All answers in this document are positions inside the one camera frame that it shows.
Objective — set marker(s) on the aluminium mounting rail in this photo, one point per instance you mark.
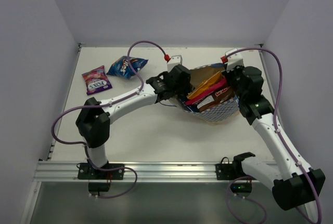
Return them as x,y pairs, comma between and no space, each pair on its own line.
155,172

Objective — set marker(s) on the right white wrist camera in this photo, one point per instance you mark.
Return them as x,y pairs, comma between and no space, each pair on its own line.
232,61

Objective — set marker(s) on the blue checkered paper bag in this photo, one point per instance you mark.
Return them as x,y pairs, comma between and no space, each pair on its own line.
217,113

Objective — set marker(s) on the orange snack packet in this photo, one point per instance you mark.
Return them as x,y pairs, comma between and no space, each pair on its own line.
206,84

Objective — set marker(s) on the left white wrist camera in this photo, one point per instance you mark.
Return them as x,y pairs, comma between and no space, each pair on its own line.
172,61

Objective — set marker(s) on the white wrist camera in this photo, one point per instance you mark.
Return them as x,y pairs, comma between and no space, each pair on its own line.
172,61
232,61

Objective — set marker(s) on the purple Fox's candy bag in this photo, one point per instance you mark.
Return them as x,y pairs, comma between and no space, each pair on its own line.
96,81

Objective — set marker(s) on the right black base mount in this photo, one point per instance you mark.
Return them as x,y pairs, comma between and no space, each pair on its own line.
225,170

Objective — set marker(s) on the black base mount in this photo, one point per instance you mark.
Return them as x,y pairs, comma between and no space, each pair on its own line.
87,172
225,170

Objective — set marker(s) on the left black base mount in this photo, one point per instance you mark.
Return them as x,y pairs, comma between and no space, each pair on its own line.
87,172

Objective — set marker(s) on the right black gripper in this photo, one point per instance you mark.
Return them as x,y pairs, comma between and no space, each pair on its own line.
238,68

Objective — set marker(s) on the brown chocolate snack packet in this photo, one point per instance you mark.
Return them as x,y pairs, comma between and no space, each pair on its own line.
215,98

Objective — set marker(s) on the pink snack packet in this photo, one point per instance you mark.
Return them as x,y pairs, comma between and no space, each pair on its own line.
200,97

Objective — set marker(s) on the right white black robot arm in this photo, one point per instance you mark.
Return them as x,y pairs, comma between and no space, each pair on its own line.
294,182

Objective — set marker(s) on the blue Doritos chip bag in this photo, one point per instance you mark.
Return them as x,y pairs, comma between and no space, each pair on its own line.
122,69

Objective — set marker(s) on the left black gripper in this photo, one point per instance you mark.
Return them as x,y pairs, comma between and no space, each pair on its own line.
182,86

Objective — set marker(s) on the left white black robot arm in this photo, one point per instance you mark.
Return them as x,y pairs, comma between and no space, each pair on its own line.
95,118

